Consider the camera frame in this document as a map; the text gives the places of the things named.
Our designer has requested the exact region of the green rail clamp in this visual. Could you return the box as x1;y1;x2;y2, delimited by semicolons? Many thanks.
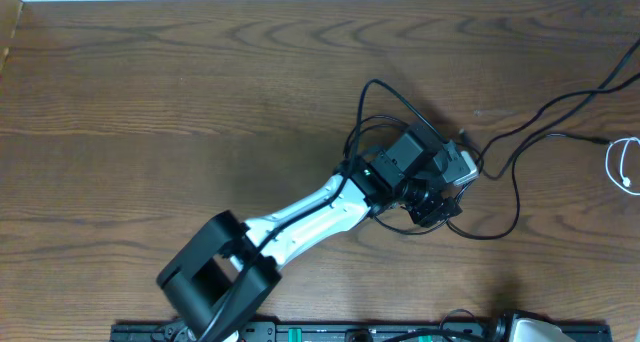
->
287;328;303;342

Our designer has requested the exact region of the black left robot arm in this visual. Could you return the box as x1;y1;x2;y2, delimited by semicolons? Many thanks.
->
156;125;478;341

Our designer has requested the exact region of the white usb cable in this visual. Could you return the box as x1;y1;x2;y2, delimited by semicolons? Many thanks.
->
604;136;640;197

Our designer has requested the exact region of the black usb cable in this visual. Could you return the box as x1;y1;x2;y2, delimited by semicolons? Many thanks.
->
372;39;640;242

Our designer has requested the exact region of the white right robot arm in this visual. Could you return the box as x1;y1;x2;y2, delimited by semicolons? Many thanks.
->
487;309;574;342

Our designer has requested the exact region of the black aluminium mounting rail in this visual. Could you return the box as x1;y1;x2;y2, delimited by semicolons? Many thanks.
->
109;315;614;342

